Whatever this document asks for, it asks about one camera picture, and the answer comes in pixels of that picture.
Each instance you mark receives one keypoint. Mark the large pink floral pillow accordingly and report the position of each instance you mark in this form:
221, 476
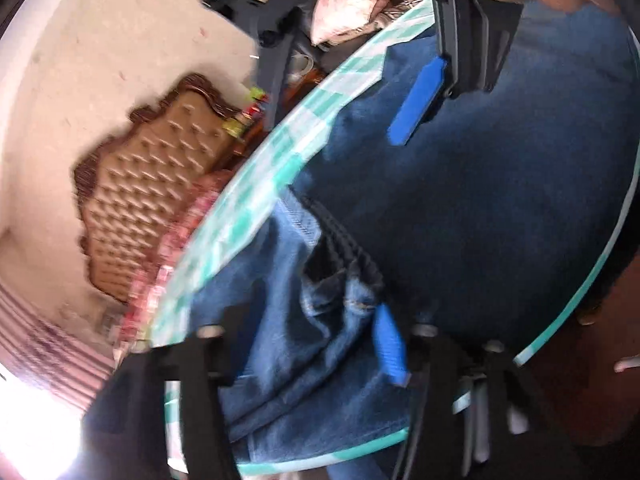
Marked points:
345, 5

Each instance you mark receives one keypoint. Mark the green packet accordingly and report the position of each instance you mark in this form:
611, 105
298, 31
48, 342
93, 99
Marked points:
257, 92

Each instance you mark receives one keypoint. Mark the plaid blanket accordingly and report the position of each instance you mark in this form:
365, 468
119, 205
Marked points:
405, 2

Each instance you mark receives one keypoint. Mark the yellow jar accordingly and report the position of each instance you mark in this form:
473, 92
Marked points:
234, 126

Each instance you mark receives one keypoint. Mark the tufted carved wooden headboard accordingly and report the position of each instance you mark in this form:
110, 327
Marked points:
150, 185

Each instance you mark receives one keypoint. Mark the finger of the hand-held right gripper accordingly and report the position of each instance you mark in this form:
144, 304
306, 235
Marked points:
272, 50
417, 102

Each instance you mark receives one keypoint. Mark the blue denim pants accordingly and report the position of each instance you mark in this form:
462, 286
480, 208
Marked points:
475, 210

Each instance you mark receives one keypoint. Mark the red box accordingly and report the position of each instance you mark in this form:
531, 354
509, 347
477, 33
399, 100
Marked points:
253, 108

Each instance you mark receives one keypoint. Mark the round green checkered table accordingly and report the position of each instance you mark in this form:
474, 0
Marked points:
250, 200

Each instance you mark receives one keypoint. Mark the dark wooden nightstand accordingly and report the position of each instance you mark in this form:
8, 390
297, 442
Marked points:
245, 147

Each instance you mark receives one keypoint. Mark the pink striped cloth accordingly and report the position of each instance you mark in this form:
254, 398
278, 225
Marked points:
45, 345

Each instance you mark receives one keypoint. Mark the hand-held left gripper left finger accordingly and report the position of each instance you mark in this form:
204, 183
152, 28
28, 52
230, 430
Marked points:
205, 360

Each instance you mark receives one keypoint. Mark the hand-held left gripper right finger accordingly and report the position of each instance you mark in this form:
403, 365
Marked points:
390, 345

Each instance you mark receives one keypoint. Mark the red floral quilt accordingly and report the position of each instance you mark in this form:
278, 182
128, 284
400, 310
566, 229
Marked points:
175, 240

